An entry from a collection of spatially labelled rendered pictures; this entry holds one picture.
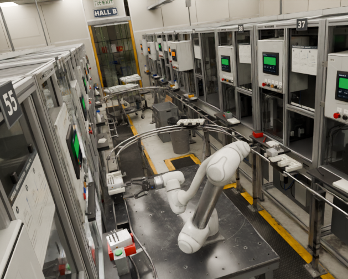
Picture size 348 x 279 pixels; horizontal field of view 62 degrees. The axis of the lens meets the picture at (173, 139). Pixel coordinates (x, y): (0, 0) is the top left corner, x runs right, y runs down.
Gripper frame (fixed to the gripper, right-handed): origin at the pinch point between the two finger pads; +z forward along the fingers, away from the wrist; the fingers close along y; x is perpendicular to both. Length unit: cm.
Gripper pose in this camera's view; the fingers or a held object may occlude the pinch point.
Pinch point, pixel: (125, 190)
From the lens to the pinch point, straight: 202.3
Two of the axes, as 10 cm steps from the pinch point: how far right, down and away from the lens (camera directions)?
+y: -1.3, -9.2, -3.6
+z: -9.6, 2.1, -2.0
